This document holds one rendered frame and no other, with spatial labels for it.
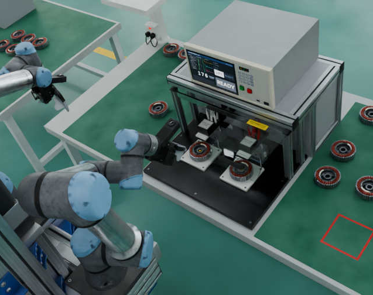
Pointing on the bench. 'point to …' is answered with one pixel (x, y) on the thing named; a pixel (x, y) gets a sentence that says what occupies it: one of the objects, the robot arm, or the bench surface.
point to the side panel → (326, 115)
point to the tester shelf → (314, 75)
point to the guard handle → (231, 163)
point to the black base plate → (177, 175)
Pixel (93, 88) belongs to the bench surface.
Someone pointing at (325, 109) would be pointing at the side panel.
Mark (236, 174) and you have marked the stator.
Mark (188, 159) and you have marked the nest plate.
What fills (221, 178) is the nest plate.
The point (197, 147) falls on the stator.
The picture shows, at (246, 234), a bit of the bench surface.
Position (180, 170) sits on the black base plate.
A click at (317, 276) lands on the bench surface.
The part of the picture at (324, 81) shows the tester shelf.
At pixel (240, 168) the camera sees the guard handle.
